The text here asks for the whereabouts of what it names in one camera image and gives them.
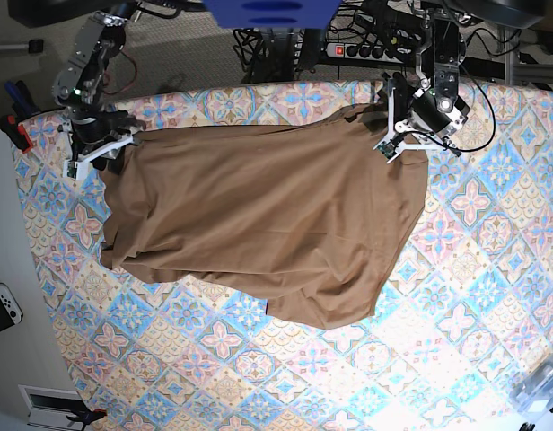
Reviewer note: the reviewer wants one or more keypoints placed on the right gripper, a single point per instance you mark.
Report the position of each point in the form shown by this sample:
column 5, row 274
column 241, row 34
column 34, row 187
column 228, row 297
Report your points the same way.
column 98, row 142

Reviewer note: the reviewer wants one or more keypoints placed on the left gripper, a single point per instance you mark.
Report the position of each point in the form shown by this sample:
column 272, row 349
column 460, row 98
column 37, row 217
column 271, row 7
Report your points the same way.
column 414, row 119

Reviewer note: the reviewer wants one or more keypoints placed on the red black clamp upper left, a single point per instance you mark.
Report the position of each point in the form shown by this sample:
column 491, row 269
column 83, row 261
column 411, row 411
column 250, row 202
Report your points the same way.
column 16, row 133

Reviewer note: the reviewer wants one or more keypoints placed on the white power strip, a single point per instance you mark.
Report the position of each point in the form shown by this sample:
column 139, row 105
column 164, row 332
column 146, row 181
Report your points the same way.
column 364, row 52

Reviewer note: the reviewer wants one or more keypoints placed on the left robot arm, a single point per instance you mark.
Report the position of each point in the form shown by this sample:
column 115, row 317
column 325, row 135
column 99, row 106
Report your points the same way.
column 426, row 40

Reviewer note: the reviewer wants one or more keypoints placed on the brown t-shirt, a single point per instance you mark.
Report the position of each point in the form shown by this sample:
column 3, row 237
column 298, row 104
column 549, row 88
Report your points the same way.
column 310, row 219

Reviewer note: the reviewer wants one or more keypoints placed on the clear plastic box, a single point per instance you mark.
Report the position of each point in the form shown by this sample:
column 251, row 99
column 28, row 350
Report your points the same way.
column 533, row 396

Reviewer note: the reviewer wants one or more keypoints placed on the white floor vent box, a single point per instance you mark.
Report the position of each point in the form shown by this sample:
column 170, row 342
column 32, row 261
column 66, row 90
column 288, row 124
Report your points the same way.
column 49, row 408

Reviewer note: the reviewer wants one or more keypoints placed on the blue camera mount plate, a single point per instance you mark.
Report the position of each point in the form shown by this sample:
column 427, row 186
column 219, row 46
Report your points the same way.
column 276, row 14

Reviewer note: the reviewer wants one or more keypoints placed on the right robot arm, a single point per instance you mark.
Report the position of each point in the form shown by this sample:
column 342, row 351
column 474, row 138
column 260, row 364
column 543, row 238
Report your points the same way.
column 79, row 87

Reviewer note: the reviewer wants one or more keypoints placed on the game console with white controller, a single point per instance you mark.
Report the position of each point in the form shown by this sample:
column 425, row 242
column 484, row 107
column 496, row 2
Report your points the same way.
column 10, row 312

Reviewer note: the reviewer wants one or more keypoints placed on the patterned colourful tablecloth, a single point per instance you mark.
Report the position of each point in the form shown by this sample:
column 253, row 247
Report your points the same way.
column 465, row 315

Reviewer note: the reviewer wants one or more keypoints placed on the black clamp lower left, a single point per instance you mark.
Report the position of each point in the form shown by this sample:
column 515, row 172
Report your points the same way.
column 86, row 416

